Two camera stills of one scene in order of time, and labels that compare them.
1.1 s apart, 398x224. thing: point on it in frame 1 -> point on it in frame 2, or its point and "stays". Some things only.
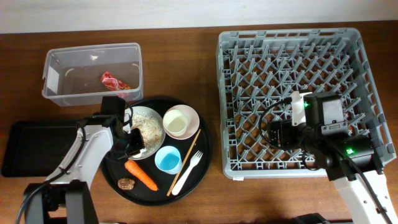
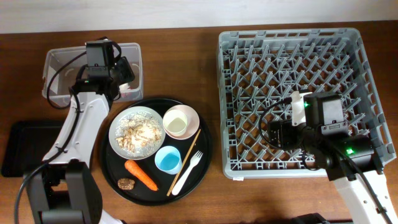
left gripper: (138, 145) -> (124, 65)
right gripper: (286, 127) stays
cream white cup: (175, 122) stays
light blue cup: (168, 159) stays
